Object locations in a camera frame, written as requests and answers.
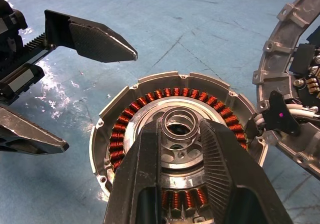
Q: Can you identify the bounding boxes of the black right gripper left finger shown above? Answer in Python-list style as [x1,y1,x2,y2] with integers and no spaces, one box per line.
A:
[102,118,163,224]

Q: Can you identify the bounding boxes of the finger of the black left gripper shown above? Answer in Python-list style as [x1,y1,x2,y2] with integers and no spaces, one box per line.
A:
[44,9,139,64]
[0,105,70,156]

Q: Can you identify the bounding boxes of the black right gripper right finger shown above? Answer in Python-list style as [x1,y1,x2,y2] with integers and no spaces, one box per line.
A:
[199,118,295,224]

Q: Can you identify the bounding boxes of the silver spoked rotor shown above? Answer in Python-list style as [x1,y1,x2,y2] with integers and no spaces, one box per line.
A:
[123,100,227,191]

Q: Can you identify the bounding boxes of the silver motor lid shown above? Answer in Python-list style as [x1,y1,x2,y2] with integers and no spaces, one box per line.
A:
[252,0,320,180]

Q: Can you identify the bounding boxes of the silver motor housing copper windings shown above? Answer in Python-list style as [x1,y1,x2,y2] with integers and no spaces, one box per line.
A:
[89,71,270,224]

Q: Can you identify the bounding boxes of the black cable clamp bracket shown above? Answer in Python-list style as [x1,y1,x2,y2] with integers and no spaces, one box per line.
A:
[259,90,301,137]

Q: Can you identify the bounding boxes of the white motor wire bundle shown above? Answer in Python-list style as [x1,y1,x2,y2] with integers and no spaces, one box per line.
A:
[254,103,320,126]

